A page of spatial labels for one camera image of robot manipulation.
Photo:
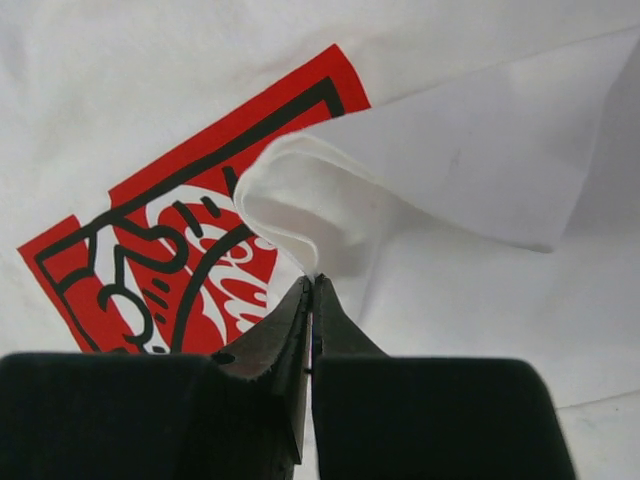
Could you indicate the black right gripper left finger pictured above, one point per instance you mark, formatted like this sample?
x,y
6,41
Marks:
x,y
235,414

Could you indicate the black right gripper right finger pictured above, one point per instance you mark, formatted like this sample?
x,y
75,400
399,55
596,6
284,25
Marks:
x,y
382,417

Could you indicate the white t-shirt red print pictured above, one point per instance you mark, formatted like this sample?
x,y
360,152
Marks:
x,y
466,173

